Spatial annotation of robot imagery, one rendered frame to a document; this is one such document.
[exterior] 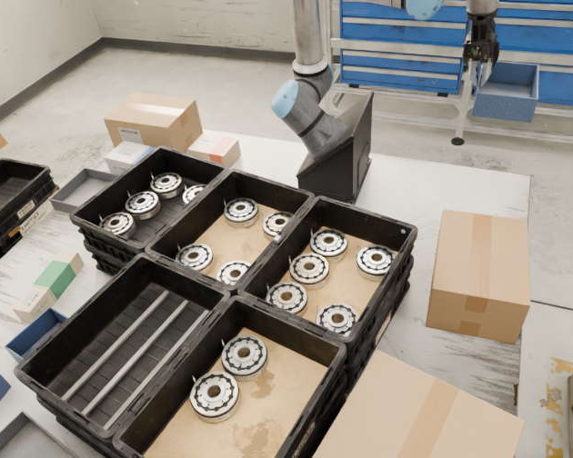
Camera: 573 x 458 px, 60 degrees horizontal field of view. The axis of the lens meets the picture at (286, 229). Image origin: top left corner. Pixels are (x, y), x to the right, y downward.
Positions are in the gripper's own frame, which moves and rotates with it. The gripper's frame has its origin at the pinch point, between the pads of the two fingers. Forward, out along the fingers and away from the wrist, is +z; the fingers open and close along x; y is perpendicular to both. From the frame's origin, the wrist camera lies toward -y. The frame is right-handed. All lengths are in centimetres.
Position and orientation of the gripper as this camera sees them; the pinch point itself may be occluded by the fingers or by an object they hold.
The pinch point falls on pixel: (479, 81)
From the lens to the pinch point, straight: 153.3
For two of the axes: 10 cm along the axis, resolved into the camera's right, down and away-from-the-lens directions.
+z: 2.0, 7.4, 6.4
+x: 9.0, 1.2, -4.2
